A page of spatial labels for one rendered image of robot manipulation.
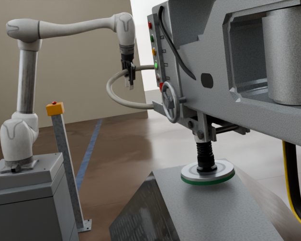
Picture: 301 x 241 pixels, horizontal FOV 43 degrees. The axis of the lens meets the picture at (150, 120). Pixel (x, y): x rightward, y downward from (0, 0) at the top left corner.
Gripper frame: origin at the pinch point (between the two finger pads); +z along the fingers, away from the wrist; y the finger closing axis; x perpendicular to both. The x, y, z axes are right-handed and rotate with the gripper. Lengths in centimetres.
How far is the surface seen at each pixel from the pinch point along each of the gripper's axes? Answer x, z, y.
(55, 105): -25, 44, -74
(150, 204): -43, 4, 86
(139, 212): -46, 11, 82
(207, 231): -45, -16, 122
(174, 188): -33, -1, 89
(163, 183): -33, 2, 82
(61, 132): -26, 65, -68
